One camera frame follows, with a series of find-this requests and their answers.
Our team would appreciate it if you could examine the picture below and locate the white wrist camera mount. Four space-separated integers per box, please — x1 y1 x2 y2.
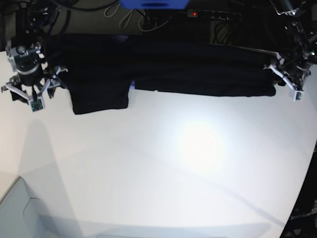
1 65 69 113
264 52 313 101

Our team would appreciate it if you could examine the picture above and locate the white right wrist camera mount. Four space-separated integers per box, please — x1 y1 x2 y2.
1 65 69 113

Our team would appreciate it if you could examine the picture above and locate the black t-shirt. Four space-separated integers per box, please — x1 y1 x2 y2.
44 34 279 115

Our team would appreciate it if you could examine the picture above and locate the blue box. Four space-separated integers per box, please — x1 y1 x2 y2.
120 0 189 9

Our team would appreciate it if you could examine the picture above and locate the black power strip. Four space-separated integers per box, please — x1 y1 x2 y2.
187 9 242 21

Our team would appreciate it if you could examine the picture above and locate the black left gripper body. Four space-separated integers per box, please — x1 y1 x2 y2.
282 60 311 81

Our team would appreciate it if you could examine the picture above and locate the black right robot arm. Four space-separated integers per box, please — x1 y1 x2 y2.
0 0 73 112

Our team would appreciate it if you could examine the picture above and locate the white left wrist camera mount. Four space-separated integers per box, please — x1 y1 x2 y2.
264 52 313 101

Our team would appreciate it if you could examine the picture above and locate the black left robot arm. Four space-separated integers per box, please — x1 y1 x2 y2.
270 0 317 80

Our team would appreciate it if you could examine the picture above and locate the grey looped cable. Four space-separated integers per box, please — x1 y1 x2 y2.
104 0 136 30

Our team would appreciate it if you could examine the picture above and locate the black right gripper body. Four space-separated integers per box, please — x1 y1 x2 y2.
18 68 44 86

